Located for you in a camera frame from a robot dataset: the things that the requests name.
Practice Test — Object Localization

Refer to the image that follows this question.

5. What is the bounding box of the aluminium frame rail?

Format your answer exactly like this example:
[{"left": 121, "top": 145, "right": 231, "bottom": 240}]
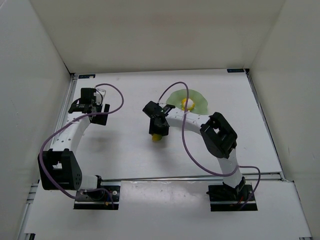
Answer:
[
  {"left": 245, "top": 67, "right": 320, "bottom": 240},
  {"left": 16, "top": 73, "right": 75, "bottom": 240}
]

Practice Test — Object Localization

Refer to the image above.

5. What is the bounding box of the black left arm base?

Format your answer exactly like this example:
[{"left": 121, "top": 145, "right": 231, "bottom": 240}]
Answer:
[{"left": 73, "top": 181, "right": 121, "bottom": 211}]

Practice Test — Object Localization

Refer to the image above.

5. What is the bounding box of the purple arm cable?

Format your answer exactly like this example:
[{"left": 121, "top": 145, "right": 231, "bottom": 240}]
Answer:
[
  {"left": 39, "top": 83, "right": 125, "bottom": 210},
  {"left": 157, "top": 81, "right": 261, "bottom": 211}
]

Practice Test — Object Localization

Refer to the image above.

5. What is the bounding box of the peeled fake lemon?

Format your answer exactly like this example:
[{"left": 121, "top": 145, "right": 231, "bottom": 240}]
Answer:
[{"left": 181, "top": 98, "right": 195, "bottom": 111}]

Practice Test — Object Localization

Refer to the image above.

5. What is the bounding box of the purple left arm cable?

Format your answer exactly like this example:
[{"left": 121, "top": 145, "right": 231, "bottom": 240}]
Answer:
[{"left": 39, "top": 83, "right": 125, "bottom": 210}]

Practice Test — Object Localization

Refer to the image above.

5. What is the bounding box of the green scalloped fruit bowl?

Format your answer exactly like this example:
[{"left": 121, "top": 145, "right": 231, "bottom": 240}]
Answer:
[{"left": 166, "top": 89, "right": 208, "bottom": 115}]

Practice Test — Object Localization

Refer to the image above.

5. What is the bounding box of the blue label right corner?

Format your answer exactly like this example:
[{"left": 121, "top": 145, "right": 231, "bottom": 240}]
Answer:
[{"left": 227, "top": 68, "right": 245, "bottom": 73}]

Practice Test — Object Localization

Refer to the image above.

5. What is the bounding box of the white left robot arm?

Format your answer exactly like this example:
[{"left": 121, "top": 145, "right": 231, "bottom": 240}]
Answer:
[{"left": 42, "top": 88, "right": 110, "bottom": 191}]

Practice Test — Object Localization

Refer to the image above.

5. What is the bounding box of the aluminium frame rail right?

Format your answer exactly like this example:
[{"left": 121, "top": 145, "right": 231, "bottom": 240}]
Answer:
[{"left": 245, "top": 67, "right": 320, "bottom": 240}]

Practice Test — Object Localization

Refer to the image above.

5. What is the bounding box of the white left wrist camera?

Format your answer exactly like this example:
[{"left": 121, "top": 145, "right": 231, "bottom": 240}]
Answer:
[{"left": 94, "top": 88, "right": 106, "bottom": 105}]

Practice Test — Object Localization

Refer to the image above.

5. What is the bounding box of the green yellow fake mango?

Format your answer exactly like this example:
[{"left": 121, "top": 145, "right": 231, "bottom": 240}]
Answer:
[{"left": 151, "top": 133, "right": 163, "bottom": 142}]

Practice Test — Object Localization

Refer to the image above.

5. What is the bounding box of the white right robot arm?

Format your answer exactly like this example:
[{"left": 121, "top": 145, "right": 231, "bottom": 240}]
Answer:
[{"left": 142, "top": 101, "right": 246, "bottom": 196}]

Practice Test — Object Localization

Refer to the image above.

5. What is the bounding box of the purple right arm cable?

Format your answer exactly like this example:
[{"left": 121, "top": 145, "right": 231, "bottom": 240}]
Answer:
[{"left": 157, "top": 81, "right": 261, "bottom": 211}]

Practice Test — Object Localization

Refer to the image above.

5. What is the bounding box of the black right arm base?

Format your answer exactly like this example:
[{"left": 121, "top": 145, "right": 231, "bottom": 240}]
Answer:
[{"left": 206, "top": 184, "right": 258, "bottom": 212}]

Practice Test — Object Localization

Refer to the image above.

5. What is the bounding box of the aluminium frame rail left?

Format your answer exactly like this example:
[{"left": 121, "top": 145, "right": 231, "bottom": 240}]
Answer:
[{"left": 16, "top": 73, "right": 75, "bottom": 240}]

